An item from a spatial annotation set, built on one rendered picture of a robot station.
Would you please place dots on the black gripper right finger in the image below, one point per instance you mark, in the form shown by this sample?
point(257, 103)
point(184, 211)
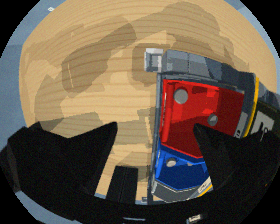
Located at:
point(222, 153)

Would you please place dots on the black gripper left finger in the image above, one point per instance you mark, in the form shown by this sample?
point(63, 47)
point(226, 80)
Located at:
point(85, 156)

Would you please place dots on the olive green case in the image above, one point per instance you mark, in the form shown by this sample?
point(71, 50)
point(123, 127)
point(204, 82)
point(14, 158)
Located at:
point(266, 117)

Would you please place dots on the grey metal shelf rack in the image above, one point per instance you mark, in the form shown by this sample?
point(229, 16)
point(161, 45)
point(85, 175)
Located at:
point(182, 63)

